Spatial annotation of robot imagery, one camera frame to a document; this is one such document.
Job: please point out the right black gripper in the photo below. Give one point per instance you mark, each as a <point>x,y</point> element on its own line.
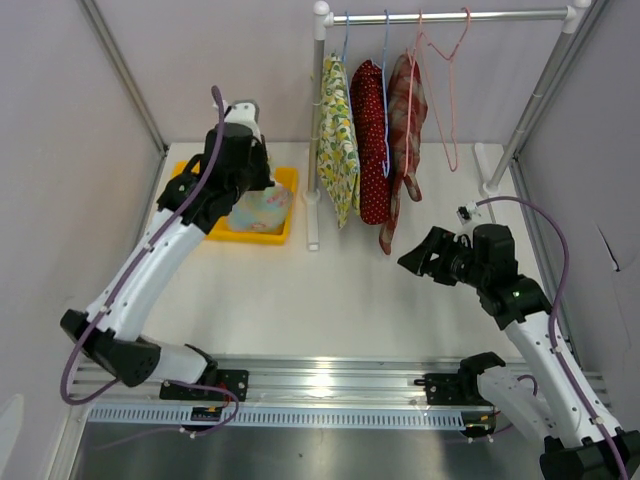
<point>437,255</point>

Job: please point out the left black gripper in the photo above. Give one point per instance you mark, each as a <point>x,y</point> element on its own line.
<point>261,170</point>

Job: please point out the pastel floral cloth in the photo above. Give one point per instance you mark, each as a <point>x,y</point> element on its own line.
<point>261,211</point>

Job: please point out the red plaid skirt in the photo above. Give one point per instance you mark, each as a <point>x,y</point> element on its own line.
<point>397,91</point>

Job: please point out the pink wire hanger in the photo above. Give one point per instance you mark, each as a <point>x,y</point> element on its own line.
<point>449,142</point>
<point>412,142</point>

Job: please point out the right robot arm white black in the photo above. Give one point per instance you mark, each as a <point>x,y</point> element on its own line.
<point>578,436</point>

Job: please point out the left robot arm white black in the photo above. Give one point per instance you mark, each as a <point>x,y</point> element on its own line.
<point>109,330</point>

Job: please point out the lemon print skirt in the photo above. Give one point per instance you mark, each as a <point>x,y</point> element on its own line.
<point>338,165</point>

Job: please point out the red polka dot skirt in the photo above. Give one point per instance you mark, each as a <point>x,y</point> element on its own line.
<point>368,111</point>

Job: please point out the metal clothes rack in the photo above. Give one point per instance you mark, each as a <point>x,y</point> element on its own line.
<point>572,17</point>

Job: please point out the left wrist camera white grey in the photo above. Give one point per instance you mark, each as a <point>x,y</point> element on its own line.
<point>244,112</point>

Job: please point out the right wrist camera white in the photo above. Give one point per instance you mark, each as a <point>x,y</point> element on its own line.
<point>470,216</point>

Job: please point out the blue wire hanger right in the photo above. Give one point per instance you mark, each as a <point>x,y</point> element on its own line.
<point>386,100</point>

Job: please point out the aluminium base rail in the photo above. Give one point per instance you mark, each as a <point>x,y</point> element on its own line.
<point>321,382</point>

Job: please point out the slotted cable duct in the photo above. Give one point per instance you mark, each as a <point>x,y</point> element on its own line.
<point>413,419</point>

